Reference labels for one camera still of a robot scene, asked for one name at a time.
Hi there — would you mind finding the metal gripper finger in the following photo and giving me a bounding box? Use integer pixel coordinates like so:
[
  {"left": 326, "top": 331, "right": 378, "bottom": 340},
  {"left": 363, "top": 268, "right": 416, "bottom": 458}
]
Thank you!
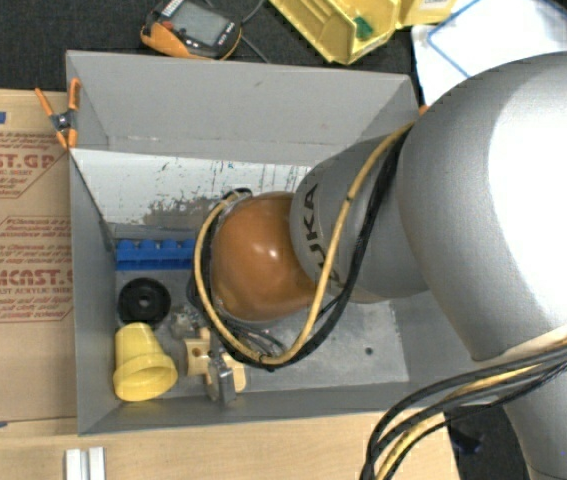
[
  {"left": 207, "top": 349, "right": 239, "bottom": 408},
  {"left": 169, "top": 307, "right": 202, "bottom": 340}
]

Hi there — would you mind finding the yellow plastic cup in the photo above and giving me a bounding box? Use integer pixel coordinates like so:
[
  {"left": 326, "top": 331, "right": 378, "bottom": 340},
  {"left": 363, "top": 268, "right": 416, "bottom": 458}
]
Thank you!
[{"left": 112, "top": 321, "right": 180, "bottom": 403}]

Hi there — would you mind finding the blue toy brick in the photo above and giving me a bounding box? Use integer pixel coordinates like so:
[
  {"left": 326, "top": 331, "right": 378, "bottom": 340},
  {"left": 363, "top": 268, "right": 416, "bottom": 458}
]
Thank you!
[{"left": 115, "top": 237, "right": 198, "bottom": 272}]

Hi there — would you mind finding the brown cardboard board red print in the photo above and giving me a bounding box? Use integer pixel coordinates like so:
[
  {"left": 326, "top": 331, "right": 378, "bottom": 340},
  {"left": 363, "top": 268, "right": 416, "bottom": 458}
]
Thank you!
[{"left": 0, "top": 86, "right": 80, "bottom": 432}]

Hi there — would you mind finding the grey metal bin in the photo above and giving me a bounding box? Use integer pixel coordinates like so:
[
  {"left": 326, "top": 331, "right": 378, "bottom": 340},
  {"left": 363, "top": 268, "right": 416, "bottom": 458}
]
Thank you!
[{"left": 65, "top": 50, "right": 465, "bottom": 437}]

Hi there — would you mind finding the black rubber ring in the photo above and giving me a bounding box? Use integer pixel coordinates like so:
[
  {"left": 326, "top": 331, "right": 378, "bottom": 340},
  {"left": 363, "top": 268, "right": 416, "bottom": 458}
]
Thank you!
[{"left": 117, "top": 277, "right": 173, "bottom": 327}]

